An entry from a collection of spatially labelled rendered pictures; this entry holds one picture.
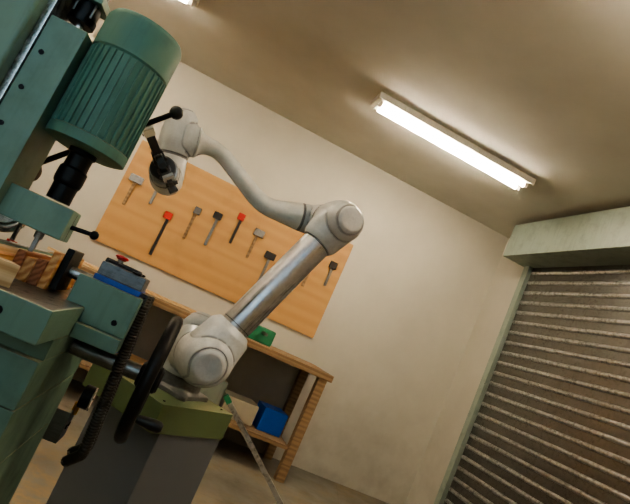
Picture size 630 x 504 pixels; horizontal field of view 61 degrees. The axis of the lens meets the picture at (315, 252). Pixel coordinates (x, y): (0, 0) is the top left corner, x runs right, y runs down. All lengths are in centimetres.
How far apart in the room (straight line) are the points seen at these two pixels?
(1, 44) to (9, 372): 64
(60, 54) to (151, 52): 18
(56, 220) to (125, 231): 336
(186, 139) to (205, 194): 283
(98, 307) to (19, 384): 21
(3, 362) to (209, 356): 66
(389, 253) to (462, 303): 87
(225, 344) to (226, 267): 298
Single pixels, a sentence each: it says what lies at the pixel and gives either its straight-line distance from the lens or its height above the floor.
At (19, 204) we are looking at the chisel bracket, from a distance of 127.
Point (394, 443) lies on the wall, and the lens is 517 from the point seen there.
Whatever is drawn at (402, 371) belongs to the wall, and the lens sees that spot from 506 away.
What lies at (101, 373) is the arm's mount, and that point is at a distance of 187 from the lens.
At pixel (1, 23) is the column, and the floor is 134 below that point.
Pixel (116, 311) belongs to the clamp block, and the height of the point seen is 92.
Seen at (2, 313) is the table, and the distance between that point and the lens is 98.
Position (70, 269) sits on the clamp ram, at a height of 95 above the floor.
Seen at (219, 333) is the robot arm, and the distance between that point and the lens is 162.
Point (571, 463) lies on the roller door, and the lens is 389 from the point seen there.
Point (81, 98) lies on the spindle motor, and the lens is 125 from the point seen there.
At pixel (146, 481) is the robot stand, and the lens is 180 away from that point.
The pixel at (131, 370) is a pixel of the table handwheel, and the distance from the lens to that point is 124.
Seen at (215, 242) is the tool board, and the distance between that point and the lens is 458.
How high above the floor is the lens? 102
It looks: 9 degrees up
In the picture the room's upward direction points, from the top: 24 degrees clockwise
